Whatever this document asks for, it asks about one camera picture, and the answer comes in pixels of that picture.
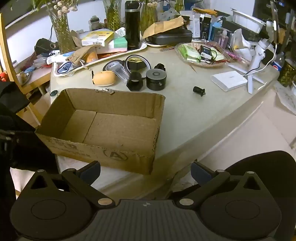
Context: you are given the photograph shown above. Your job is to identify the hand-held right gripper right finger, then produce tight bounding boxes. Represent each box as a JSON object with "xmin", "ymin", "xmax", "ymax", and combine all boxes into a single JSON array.
[{"xmin": 176, "ymin": 161, "xmax": 272, "ymax": 210}]

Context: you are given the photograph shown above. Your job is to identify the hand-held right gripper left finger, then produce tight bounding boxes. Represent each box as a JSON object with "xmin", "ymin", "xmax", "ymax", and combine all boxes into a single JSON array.
[{"xmin": 20, "ymin": 161, "xmax": 116, "ymax": 210}]

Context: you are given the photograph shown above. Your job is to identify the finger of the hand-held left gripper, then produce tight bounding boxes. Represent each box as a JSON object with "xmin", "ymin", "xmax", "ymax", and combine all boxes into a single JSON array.
[
  {"xmin": 0, "ymin": 129, "xmax": 41, "ymax": 145},
  {"xmin": 0, "ymin": 103, "xmax": 36, "ymax": 132}
]

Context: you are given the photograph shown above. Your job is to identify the brown cardboard box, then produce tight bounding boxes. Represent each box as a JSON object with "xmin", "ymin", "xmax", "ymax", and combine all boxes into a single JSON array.
[{"xmin": 35, "ymin": 88, "xmax": 166, "ymax": 175}]

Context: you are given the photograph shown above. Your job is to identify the orange oval case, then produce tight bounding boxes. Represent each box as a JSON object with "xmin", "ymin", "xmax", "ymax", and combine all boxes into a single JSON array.
[{"xmin": 92, "ymin": 71, "xmax": 117, "ymax": 87}]

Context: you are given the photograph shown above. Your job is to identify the black hexagonal part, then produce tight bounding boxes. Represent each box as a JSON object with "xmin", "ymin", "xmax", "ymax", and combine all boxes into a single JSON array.
[{"xmin": 127, "ymin": 72, "xmax": 144, "ymax": 92}]

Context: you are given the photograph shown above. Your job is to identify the clear plastic case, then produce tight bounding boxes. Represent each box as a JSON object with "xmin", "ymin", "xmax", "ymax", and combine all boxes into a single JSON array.
[{"xmin": 113, "ymin": 65, "xmax": 130, "ymax": 83}]

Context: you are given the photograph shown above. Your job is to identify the black cylinder speaker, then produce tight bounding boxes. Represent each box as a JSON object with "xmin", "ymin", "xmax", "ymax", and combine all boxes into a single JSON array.
[{"xmin": 146, "ymin": 69, "xmax": 167, "ymax": 91}]

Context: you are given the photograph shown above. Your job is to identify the yellow and black box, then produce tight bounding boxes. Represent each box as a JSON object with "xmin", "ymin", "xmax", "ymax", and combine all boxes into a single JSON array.
[{"xmin": 128, "ymin": 58, "xmax": 145, "ymax": 70}]

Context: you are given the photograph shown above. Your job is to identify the amber tape ring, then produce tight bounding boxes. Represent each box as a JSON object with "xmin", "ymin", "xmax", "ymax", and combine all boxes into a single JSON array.
[{"xmin": 125, "ymin": 55, "xmax": 151, "ymax": 70}]

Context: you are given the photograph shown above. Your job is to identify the black cloth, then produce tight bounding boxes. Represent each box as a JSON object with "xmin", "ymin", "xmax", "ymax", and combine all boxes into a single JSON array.
[{"xmin": 0, "ymin": 81, "xmax": 31, "ymax": 114}]

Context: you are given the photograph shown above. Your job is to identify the wooden chair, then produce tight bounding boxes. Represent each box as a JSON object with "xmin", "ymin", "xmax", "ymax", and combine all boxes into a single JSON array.
[{"xmin": 0, "ymin": 14, "xmax": 52, "ymax": 128}]

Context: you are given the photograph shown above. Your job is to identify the blue oval packet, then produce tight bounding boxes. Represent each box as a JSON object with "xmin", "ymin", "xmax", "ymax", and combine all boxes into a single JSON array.
[{"xmin": 57, "ymin": 61, "xmax": 72, "ymax": 74}]

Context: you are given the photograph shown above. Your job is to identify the blue and white tube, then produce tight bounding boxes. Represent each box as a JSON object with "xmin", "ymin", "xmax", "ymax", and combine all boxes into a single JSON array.
[{"xmin": 46, "ymin": 52, "xmax": 77, "ymax": 65}]

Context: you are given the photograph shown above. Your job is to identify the black bag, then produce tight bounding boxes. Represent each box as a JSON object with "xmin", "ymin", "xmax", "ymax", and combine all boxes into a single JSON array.
[{"xmin": 35, "ymin": 38, "xmax": 58, "ymax": 56}]

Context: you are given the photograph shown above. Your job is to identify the white tray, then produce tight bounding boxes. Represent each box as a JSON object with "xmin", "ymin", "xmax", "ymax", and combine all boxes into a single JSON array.
[{"xmin": 52, "ymin": 42, "xmax": 148, "ymax": 77}]

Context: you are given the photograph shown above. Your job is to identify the white power bank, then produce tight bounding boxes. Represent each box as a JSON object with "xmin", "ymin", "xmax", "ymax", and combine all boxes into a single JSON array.
[{"xmin": 211, "ymin": 71, "xmax": 248, "ymax": 92}]

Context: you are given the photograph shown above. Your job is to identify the orange packet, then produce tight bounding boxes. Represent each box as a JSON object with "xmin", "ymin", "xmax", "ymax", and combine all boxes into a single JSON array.
[{"xmin": 85, "ymin": 52, "xmax": 99, "ymax": 63}]

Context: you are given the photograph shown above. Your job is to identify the glass vase with dried flowers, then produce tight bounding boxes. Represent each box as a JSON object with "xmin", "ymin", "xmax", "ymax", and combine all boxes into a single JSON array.
[{"xmin": 45, "ymin": 0, "xmax": 78, "ymax": 54}]

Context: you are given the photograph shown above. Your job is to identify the glass bowl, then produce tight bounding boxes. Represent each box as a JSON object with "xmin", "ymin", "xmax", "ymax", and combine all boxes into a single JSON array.
[{"xmin": 175, "ymin": 42, "xmax": 232, "ymax": 68}]

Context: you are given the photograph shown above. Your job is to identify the yellow and white box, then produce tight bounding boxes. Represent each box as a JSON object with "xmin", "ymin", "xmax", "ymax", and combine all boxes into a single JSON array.
[{"xmin": 81, "ymin": 31, "xmax": 115, "ymax": 47}]

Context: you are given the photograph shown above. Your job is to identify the red packet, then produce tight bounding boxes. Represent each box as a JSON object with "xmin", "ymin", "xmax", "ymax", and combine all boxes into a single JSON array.
[{"xmin": 98, "ymin": 52, "xmax": 127, "ymax": 59}]

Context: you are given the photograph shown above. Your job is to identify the black charger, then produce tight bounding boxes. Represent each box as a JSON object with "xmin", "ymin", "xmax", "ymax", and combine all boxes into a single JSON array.
[{"xmin": 200, "ymin": 45, "xmax": 213, "ymax": 63}]

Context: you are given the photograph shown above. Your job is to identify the pile of green packets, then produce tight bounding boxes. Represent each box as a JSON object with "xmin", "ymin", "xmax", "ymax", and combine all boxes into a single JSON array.
[{"xmin": 181, "ymin": 44, "xmax": 201, "ymax": 62}]

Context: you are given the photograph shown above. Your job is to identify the small glass jar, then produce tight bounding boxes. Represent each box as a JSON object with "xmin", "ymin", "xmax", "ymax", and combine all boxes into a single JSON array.
[{"xmin": 89, "ymin": 16, "xmax": 100, "ymax": 30}]

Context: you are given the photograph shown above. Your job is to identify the green and pink box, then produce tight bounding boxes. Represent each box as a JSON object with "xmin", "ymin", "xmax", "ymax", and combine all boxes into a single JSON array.
[{"xmin": 102, "ymin": 37, "xmax": 128, "ymax": 53}]

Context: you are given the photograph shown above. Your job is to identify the blue label soda bottle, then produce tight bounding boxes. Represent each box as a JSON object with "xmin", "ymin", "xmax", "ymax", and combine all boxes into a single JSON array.
[{"xmin": 273, "ymin": 52, "xmax": 285, "ymax": 71}]

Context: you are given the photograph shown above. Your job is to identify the pink soap bottle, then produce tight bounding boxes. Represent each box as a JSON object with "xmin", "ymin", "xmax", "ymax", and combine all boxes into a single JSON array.
[{"xmin": 218, "ymin": 28, "xmax": 229, "ymax": 48}]

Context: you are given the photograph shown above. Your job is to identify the white plate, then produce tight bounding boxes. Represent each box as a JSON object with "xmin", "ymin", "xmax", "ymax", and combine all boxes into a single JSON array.
[{"xmin": 144, "ymin": 41, "xmax": 178, "ymax": 48}]

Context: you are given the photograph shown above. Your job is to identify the white gimbal tripod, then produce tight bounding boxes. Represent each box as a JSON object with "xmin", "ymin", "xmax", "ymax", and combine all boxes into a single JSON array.
[{"xmin": 228, "ymin": 20, "xmax": 278, "ymax": 94}]

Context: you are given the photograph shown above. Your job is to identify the black zip case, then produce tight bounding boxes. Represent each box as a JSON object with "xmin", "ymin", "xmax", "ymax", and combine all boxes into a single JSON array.
[{"xmin": 148, "ymin": 29, "xmax": 193, "ymax": 45}]

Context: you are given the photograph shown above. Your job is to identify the white plastic bag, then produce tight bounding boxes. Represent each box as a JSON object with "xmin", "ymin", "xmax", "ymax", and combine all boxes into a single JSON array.
[{"xmin": 231, "ymin": 29, "xmax": 255, "ymax": 54}]

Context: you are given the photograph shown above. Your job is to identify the blue carton box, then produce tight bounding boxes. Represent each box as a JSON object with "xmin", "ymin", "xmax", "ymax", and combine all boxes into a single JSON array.
[{"xmin": 208, "ymin": 22, "xmax": 223, "ymax": 42}]

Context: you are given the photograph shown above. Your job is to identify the glass vase with green stems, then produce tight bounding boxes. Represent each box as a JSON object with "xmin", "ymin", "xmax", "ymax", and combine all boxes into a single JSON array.
[
  {"xmin": 141, "ymin": 0, "xmax": 158, "ymax": 35},
  {"xmin": 103, "ymin": 0, "xmax": 121, "ymax": 32}
]

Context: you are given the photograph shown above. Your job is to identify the white carton box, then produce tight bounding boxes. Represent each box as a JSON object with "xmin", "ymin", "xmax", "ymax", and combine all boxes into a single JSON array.
[{"xmin": 188, "ymin": 13, "xmax": 205, "ymax": 39}]

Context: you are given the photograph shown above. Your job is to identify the brown paper envelope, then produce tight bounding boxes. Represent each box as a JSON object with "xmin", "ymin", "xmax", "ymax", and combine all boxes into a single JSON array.
[{"xmin": 143, "ymin": 16, "xmax": 185, "ymax": 39}]

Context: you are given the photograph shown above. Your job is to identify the black thermos bottle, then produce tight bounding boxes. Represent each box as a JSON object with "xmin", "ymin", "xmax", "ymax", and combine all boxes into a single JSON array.
[{"xmin": 125, "ymin": 0, "xmax": 141, "ymax": 50}]

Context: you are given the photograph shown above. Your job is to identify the white food container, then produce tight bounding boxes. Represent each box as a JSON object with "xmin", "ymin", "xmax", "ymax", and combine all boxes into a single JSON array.
[{"xmin": 231, "ymin": 8, "xmax": 266, "ymax": 33}]

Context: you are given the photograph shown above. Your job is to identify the phone on gimbal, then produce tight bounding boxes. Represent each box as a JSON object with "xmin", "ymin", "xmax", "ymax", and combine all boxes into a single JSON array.
[{"xmin": 269, "ymin": 0, "xmax": 279, "ymax": 44}]

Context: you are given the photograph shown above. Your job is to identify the burlap drawstring pouch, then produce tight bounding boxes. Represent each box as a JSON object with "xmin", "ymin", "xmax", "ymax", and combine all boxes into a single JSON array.
[{"xmin": 69, "ymin": 45, "xmax": 100, "ymax": 68}]

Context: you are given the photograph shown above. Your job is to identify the white cable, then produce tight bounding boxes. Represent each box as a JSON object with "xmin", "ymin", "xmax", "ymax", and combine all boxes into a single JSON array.
[{"xmin": 240, "ymin": 22, "xmax": 278, "ymax": 77}]

